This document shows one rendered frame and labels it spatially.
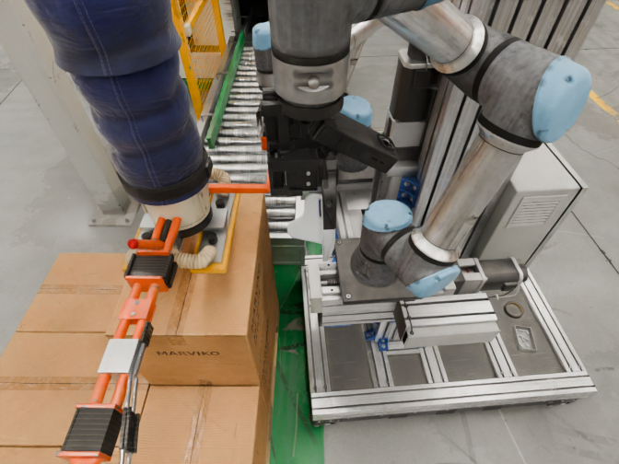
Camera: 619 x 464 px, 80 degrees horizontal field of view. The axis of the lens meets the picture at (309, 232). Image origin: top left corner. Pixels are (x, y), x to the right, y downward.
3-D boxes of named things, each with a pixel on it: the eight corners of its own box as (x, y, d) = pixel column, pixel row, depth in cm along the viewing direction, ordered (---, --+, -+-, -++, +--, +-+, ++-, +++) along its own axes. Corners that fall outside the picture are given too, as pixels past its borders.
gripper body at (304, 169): (271, 162, 50) (262, 75, 41) (333, 159, 51) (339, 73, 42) (271, 202, 45) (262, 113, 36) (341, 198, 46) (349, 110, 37)
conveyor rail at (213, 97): (232, 57, 340) (229, 35, 326) (238, 57, 340) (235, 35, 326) (167, 259, 189) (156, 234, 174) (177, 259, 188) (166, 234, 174)
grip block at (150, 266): (141, 263, 94) (133, 249, 90) (180, 263, 94) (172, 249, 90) (130, 292, 89) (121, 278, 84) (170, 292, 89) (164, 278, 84)
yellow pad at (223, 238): (212, 191, 126) (209, 179, 123) (241, 191, 126) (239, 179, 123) (191, 273, 104) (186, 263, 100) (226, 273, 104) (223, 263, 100)
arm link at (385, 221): (384, 222, 106) (392, 186, 96) (416, 253, 98) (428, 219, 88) (350, 237, 102) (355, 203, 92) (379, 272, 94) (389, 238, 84)
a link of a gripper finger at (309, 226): (289, 262, 49) (285, 192, 47) (333, 260, 49) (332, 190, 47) (289, 270, 46) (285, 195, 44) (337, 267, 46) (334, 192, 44)
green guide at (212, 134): (233, 40, 329) (232, 29, 322) (245, 40, 329) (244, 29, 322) (195, 149, 224) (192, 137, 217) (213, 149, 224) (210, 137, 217)
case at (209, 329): (186, 253, 173) (160, 190, 143) (272, 253, 173) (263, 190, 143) (150, 385, 134) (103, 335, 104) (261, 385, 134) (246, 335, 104)
